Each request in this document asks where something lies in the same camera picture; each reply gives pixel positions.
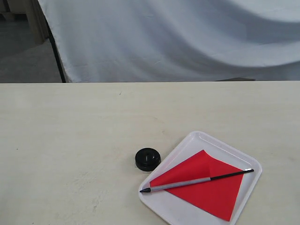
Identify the red flag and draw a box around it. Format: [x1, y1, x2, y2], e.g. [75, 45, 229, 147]
[139, 150, 255, 222]

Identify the black round flag base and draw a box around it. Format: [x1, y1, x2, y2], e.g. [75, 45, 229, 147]
[135, 148, 161, 172]

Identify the white backdrop cloth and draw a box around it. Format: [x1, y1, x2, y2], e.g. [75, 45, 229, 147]
[40, 0, 300, 83]

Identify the white plastic tray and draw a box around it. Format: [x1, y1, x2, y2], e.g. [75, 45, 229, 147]
[138, 130, 263, 225]

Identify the black backdrop stand pole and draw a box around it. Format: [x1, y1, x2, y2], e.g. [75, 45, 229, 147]
[46, 23, 67, 83]

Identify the wooden furniture in background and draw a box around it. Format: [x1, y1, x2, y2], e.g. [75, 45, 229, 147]
[0, 0, 49, 45]

